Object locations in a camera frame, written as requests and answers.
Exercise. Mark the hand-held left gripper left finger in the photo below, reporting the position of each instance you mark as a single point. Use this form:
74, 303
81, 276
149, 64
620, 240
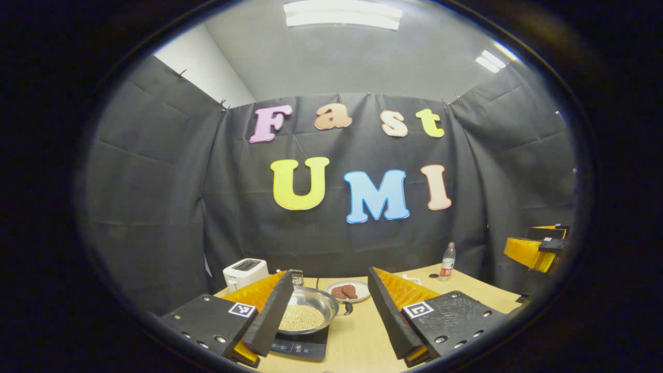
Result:
269, 321

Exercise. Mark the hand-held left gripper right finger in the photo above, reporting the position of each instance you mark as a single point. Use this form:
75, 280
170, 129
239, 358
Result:
388, 321

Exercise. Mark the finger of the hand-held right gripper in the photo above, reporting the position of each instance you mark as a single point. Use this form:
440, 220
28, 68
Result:
525, 253
549, 232

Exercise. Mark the black induction cooktop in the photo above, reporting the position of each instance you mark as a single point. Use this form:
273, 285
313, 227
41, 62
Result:
305, 344

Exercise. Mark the large soybean pile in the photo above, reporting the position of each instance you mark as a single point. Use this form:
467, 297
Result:
303, 317

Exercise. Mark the round white plate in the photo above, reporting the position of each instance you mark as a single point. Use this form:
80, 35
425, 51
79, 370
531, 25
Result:
362, 290

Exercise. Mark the white divided dish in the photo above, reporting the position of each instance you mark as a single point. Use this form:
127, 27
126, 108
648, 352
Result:
412, 278

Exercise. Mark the red meat pieces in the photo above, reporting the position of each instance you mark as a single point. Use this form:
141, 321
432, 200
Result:
344, 291

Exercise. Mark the white toaster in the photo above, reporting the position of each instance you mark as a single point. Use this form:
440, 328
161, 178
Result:
246, 272

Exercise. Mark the clear plastic water bottle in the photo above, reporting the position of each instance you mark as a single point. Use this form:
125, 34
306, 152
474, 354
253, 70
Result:
447, 264

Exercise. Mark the black backdrop cloth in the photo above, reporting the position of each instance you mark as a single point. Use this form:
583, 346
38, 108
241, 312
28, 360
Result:
171, 207

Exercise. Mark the small ceiling light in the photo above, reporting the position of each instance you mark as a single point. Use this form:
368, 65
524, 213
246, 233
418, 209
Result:
492, 61

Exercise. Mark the long ceiling light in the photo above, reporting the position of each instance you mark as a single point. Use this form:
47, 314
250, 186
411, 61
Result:
342, 14

